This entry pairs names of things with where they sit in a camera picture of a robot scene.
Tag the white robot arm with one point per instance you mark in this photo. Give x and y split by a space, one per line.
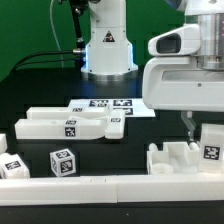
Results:
121 30

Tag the white tagged sheet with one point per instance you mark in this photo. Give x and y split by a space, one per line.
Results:
133 107

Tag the white chair seat block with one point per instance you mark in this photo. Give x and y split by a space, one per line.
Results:
173 158

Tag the white tagged cube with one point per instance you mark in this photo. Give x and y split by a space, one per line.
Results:
62 162

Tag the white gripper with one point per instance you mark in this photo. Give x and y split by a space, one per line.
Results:
173 80

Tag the white front rail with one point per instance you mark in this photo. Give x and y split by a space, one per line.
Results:
112 189

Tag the white block left edge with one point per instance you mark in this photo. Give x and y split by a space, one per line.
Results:
3 143

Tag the white tagged block lower left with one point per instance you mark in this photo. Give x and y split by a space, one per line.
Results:
12 167

